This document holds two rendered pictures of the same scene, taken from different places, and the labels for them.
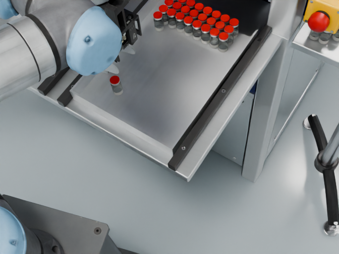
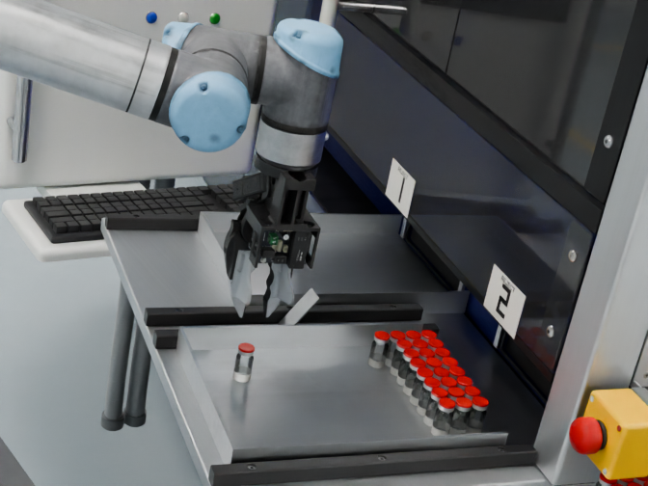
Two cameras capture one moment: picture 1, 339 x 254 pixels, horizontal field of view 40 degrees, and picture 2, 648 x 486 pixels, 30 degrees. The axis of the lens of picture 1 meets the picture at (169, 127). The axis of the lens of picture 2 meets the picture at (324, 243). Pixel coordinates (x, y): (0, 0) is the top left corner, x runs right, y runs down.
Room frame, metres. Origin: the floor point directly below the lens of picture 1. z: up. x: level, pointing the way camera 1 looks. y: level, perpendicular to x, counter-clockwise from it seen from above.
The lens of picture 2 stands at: (-0.58, -0.50, 1.68)
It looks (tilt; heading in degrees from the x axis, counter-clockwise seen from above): 25 degrees down; 25
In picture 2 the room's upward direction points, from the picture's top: 11 degrees clockwise
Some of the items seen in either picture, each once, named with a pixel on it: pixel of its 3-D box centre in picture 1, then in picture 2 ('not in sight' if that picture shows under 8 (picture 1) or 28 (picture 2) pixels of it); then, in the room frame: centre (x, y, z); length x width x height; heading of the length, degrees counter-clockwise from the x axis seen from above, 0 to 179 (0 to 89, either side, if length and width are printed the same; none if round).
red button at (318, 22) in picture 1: (319, 20); (589, 435); (0.58, -0.32, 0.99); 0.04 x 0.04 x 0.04; 49
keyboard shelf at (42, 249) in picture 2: not in sight; (138, 210); (1.02, 0.59, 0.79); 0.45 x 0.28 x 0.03; 150
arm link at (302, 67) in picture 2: not in sight; (300, 74); (0.55, 0.09, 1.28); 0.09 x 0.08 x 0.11; 124
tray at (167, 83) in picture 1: (166, 64); (336, 390); (0.60, -0.01, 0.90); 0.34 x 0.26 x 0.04; 139
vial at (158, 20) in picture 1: (158, 21); (379, 349); (0.72, -0.01, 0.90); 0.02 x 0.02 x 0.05
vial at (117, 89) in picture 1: (116, 85); (243, 364); (0.56, 0.10, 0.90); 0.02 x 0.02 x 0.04
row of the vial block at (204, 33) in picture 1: (192, 28); (418, 382); (0.68, -0.09, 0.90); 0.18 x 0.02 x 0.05; 49
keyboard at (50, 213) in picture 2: not in sight; (151, 209); (0.99, 0.55, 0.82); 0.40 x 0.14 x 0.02; 150
